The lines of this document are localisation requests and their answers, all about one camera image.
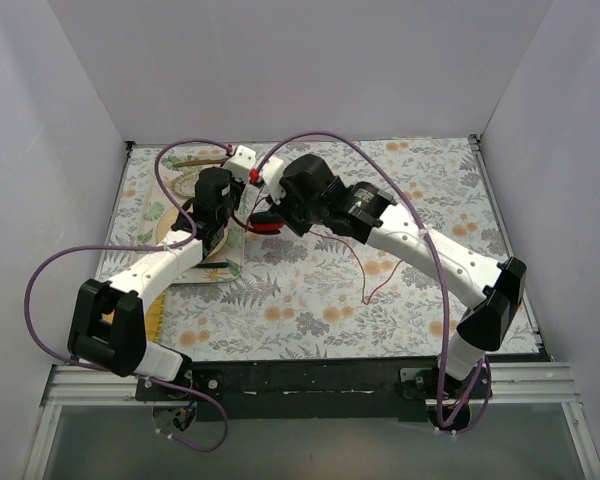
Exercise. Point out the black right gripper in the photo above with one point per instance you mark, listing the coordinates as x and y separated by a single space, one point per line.
284 212

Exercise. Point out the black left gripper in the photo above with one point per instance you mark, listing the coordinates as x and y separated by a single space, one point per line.
235 191

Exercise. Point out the red black headphones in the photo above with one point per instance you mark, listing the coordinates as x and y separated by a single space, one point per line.
261 223

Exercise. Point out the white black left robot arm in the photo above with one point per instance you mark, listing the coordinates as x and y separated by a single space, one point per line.
108 325

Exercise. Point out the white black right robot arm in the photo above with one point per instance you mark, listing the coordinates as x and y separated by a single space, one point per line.
491 291

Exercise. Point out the copper coloured knife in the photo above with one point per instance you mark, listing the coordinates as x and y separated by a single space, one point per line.
199 162

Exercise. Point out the speckled ceramic saucer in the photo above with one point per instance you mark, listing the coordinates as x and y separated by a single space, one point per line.
185 184

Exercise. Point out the floral leaf print tray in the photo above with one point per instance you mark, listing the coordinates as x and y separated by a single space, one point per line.
156 204

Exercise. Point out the beige bird painted plate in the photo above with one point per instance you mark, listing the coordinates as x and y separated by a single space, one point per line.
211 234

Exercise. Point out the floral patterned table mat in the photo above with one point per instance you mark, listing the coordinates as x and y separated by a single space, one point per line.
316 297

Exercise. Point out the yellow woven bamboo mat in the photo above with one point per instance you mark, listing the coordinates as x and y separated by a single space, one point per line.
153 319

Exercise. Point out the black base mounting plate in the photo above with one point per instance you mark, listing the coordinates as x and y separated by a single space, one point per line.
401 388

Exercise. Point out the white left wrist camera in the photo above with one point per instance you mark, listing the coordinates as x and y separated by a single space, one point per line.
240 163

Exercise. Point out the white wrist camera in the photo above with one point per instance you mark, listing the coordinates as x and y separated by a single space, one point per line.
270 175
240 163

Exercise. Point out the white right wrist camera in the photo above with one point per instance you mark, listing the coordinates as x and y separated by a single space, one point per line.
270 175

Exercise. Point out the dark green handled utensil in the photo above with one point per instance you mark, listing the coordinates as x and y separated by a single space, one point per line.
212 265

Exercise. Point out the aluminium frame rail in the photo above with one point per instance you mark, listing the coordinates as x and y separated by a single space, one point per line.
510 382

